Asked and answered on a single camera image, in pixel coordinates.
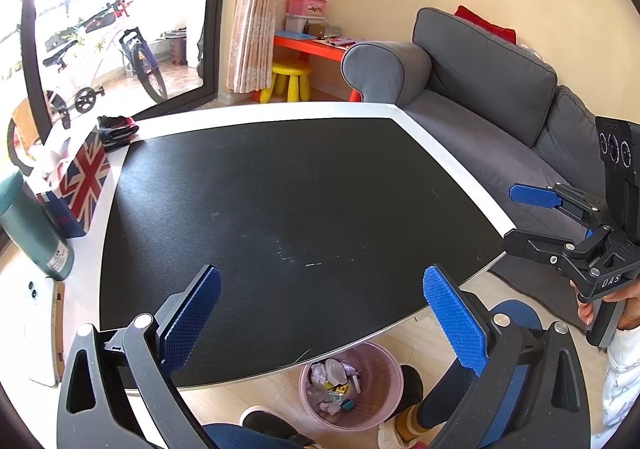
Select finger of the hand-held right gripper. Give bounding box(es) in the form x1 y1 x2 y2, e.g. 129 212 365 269
502 226 610 276
509 182 608 226

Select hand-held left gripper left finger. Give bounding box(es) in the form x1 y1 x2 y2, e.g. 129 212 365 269
56 264 222 449

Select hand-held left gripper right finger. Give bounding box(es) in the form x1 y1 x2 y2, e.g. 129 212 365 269
422 264 593 449

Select pink plastic bin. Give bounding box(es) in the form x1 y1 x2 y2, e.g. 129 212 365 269
299 343 405 430

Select person's right forearm white sleeve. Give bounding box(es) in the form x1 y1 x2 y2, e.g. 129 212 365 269
592 326 640 445

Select person's right hand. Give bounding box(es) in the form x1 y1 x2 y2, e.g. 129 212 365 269
575 279 640 331

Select black shoe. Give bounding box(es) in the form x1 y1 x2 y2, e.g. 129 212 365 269
240 406 293 440
397 364 426 412

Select person's right leg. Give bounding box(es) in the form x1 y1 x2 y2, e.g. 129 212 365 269
377 359 481 449

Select grey sofa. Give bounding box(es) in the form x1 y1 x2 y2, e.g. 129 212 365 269
341 6 640 330

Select white smartphone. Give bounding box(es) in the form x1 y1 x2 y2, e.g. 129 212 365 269
24 276 63 387

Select red cushion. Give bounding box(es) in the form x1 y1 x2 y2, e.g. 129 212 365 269
454 5 517 44

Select flag print tissue box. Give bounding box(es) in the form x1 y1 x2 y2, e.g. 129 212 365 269
27 125 110 237

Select green insulated bottle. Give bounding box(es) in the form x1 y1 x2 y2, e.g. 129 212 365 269
0 169 75 281

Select black red gloves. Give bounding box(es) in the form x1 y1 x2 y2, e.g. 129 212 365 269
96 115 140 152

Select cardboard box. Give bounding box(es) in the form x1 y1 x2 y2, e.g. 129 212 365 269
7 99 46 165

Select yellow plastic stool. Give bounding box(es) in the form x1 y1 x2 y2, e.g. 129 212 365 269
259 60 313 104

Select dark plastic basket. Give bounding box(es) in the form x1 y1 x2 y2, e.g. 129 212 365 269
165 29 188 66

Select red desk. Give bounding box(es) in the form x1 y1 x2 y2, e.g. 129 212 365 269
273 32 363 102

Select white storage box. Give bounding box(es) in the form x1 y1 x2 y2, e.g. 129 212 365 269
285 14 323 34

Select pink patterned curtain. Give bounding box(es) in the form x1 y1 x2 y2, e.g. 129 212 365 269
226 0 278 94

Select pink storage box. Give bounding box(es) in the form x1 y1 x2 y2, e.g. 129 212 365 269
287 0 330 17

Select white pink bicycle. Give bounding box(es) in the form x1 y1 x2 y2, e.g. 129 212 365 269
42 0 168 122

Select black door frame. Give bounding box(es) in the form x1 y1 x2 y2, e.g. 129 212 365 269
192 0 236 102

